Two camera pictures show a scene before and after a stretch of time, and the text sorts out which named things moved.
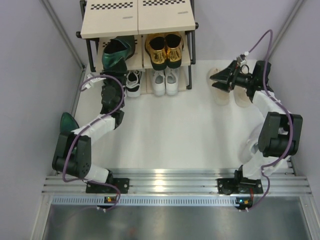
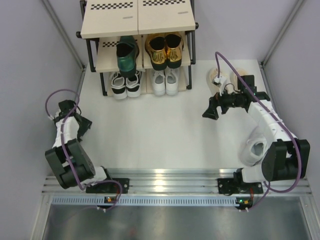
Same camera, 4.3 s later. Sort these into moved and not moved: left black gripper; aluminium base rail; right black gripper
Moved: left black gripper; right black gripper
Not moved: aluminium base rail
